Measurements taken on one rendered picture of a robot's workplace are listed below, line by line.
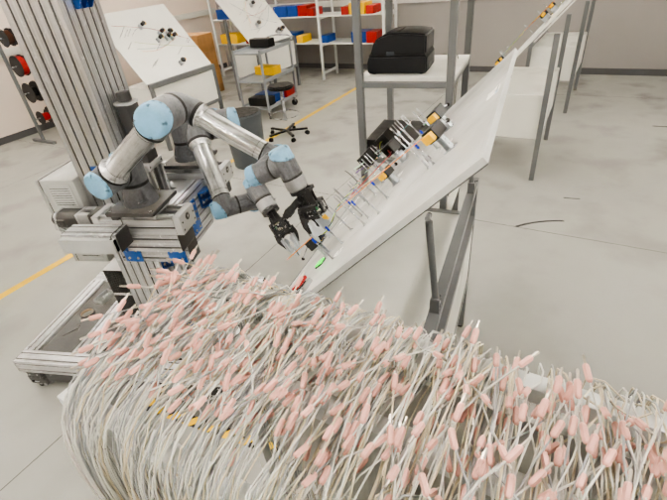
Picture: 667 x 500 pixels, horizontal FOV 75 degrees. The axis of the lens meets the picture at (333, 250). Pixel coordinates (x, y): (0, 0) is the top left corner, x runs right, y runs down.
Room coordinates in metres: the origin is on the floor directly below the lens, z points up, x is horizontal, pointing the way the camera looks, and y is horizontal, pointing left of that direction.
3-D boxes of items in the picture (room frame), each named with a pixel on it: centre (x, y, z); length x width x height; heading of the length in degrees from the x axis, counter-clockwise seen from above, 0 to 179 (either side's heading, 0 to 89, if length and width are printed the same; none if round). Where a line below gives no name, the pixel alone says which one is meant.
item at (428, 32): (2.37, -0.45, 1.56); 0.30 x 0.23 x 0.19; 66
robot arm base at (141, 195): (1.76, 0.82, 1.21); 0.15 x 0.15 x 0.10
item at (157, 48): (6.45, 2.04, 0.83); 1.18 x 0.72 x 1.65; 147
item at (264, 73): (7.22, 0.71, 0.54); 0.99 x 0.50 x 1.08; 150
